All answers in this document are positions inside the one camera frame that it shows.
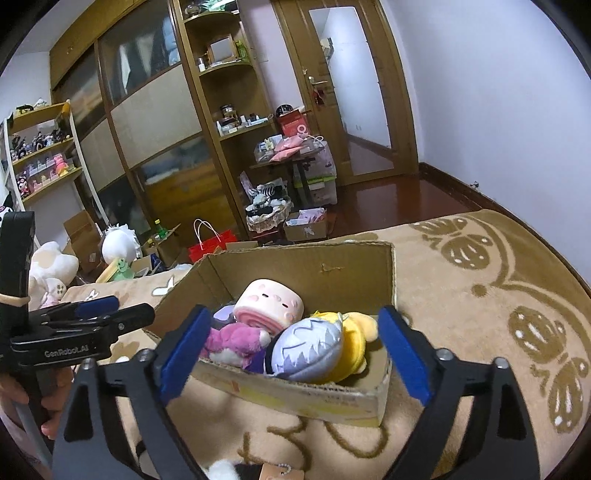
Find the white curved rail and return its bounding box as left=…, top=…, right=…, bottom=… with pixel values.
left=68, top=102, right=110, bottom=228

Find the green frog plush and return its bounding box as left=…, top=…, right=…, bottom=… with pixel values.
left=113, top=257, right=136, bottom=282

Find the red paper bag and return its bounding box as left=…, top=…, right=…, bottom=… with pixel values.
left=187, top=219, right=239, bottom=265

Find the wicker basket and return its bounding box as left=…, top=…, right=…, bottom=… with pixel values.
left=246, top=200, right=294, bottom=234

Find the black and white plush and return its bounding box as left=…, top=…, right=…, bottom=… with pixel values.
left=134, top=440, right=305, bottom=480

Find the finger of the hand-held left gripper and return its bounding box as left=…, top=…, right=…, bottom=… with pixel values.
left=108, top=303, right=156, bottom=334
left=74, top=296, right=120, bottom=320

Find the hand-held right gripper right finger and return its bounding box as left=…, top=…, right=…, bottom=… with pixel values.
left=379, top=305, right=541, bottom=480

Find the cardboard box with bottles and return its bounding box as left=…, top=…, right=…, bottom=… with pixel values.
left=142, top=224, right=191, bottom=269

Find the pink cloth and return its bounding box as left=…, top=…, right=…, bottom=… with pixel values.
left=269, top=136, right=320, bottom=162

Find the wooden wardrobe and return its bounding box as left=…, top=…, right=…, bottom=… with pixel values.
left=48, top=0, right=247, bottom=243

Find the pink bear plush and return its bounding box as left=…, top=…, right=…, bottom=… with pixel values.
left=200, top=320, right=274, bottom=371

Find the wooden display shelf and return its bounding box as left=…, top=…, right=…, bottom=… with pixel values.
left=6, top=100, right=85, bottom=206

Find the pink white cube plush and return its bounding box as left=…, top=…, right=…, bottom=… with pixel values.
left=232, top=278, right=305, bottom=336

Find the small dark table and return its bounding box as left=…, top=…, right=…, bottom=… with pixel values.
left=250, top=154, right=325, bottom=209

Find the beige flower-print blanket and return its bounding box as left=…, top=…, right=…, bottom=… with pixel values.
left=60, top=209, right=591, bottom=480

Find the person's left hand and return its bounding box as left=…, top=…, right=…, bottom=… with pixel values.
left=0, top=367, right=75, bottom=430

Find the picture frame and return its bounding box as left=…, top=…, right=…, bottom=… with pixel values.
left=206, top=34, right=235, bottom=64

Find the yellow plush toy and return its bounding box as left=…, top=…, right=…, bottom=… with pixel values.
left=308, top=311, right=380, bottom=385

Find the wooden corner shelf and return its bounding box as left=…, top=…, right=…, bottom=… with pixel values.
left=172, top=0, right=297, bottom=234

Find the cream plush toy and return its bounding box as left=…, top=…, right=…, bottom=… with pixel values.
left=28, top=241, right=81, bottom=309

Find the black white striped cloth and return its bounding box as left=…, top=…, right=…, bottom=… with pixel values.
left=247, top=181, right=290, bottom=209

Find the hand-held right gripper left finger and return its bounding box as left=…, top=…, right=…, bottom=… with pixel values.
left=51, top=305, right=213, bottom=480

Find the small cardboard box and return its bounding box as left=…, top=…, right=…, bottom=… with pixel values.
left=283, top=209, right=329, bottom=243

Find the row of small figurines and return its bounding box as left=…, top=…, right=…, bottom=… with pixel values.
left=10, top=127, right=78, bottom=198

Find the empty brown cardboard box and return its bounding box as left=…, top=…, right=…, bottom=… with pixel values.
left=63, top=210, right=105, bottom=274

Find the white-haired plush doll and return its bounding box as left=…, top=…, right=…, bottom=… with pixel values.
left=102, top=224, right=142, bottom=267

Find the wooden door with glass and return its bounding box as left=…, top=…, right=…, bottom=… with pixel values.
left=271, top=0, right=419, bottom=186

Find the purple-haired doll plush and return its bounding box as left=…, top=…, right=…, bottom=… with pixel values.
left=264, top=316, right=345, bottom=382

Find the red box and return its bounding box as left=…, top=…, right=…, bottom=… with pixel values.
left=276, top=111, right=310, bottom=138

